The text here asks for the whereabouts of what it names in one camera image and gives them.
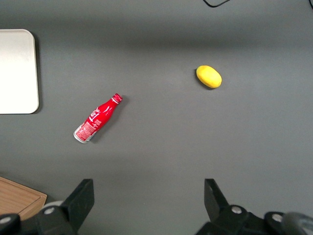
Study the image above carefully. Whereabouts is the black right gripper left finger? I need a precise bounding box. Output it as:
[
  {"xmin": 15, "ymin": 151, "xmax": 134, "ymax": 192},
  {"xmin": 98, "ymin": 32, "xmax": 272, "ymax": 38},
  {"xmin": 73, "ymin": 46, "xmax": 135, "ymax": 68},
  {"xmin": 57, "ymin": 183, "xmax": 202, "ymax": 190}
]
[{"xmin": 0, "ymin": 178, "xmax": 95, "ymax": 235}]

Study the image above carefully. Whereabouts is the red cola bottle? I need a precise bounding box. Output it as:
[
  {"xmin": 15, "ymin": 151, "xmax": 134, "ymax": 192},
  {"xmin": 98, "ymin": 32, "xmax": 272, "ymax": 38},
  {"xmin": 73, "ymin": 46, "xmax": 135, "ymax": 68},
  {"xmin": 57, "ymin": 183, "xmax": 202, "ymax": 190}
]
[{"xmin": 73, "ymin": 93, "xmax": 123, "ymax": 144}]

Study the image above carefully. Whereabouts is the wooden drawer cabinet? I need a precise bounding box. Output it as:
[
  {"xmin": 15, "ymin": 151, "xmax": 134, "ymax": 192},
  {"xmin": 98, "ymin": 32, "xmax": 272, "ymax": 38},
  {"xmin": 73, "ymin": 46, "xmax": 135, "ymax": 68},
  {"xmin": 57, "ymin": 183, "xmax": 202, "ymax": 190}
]
[{"xmin": 0, "ymin": 176, "xmax": 47, "ymax": 221}]

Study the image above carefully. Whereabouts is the yellow lemon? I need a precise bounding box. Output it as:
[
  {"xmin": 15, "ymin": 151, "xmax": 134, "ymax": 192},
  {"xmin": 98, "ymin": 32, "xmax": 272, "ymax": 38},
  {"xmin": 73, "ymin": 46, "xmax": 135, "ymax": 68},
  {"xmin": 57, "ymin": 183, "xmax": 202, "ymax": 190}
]
[{"xmin": 196, "ymin": 65, "xmax": 223, "ymax": 89}]

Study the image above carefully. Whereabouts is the thin black floor cable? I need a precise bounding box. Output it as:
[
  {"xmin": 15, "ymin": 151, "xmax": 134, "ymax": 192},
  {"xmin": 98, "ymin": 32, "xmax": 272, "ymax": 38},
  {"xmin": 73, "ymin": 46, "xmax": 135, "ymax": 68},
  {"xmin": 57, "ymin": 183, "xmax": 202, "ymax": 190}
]
[{"xmin": 202, "ymin": 0, "xmax": 230, "ymax": 8}]

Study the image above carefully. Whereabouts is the beige rectangular tray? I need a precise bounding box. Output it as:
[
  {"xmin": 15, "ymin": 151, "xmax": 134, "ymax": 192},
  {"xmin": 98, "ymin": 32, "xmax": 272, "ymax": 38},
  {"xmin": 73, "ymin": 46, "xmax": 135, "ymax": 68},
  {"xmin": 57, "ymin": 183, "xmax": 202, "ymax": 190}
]
[{"xmin": 0, "ymin": 28, "xmax": 40, "ymax": 115}]

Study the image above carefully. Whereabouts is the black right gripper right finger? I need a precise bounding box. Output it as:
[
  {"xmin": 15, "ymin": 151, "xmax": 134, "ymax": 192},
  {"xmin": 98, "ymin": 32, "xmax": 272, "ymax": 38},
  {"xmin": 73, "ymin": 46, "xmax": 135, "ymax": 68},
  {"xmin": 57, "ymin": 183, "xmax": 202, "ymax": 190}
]
[{"xmin": 195, "ymin": 178, "xmax": 313, "ymax": 235}]

